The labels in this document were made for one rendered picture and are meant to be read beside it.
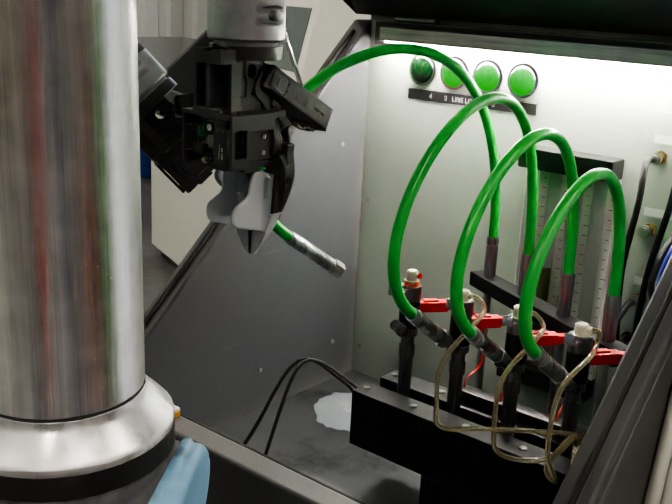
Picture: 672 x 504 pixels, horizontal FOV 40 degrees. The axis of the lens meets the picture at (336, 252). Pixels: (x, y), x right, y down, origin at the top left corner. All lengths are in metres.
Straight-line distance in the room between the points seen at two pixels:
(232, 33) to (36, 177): 0.48
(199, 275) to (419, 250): 0.39
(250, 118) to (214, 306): 0.56
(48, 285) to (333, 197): 1.13
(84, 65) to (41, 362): 0.14
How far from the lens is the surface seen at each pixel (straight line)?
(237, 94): 0.89
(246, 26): 0.88
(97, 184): 0.43
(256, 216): 0.93
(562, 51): 1.34
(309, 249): 1.20
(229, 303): 1.41
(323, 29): 4.03
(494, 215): 1.35
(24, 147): 0.42
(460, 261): 0.97
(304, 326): 1.56
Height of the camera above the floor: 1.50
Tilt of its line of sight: 16 degrees down
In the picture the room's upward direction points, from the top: 3 degrees clockwise
